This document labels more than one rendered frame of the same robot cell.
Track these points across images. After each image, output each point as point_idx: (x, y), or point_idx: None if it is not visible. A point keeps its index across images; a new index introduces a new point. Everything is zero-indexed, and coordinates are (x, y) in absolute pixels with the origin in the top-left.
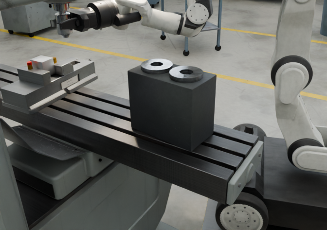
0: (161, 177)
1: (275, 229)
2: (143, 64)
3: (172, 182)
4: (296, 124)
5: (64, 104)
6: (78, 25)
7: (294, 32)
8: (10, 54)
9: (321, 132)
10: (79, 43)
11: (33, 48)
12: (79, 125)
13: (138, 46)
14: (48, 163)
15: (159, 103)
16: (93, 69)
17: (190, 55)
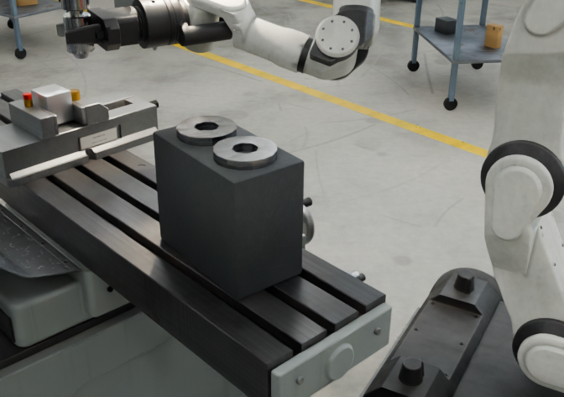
0: (180, 338)
1: None
2: (181, 124)
3: (195, 352)
4: (532, 285)
5: (75, 178)
6: (101, 39)
7: (530, 94)
8: (113, 68)
9: None
10: (243, 60)
11: (157, 61)
12: (76, 219)
13: (357, 80)
14: (18, 279)
15: (194, 201)
16: (154, 120)
17: (459, 110)
